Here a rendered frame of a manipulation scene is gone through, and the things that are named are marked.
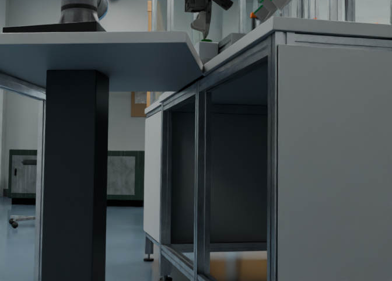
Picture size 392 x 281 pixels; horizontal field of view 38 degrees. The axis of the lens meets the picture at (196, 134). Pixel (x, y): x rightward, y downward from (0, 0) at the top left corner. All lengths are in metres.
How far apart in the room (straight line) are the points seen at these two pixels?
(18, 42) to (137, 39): 0.29
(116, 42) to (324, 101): 0.51
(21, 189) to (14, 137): 2.20
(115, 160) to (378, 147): 6.25
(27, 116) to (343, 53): 8.72
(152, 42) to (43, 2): 8.71
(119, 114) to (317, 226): 8.19
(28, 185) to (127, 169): 1.32
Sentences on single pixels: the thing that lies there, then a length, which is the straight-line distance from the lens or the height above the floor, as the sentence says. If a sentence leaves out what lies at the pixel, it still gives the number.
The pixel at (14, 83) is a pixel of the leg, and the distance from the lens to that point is 2.04.
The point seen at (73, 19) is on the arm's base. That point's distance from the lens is 1.86.
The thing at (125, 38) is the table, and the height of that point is 0.84.
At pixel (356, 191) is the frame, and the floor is 0.49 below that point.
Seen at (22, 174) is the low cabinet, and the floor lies 0.39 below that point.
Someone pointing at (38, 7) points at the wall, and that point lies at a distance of 10.07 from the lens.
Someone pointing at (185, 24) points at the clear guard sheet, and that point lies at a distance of 3.38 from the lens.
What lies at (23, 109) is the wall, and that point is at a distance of 9.85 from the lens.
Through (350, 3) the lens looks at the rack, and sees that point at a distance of 1.59.
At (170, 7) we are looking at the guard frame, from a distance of 2.86.
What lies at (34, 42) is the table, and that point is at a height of 0.83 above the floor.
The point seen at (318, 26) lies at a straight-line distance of 1.29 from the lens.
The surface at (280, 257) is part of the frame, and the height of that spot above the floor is 0.35.
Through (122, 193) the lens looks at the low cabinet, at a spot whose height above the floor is 0.17.
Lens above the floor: 0.54
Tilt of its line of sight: 3 degrees up
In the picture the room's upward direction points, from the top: 1 degrees clockwise
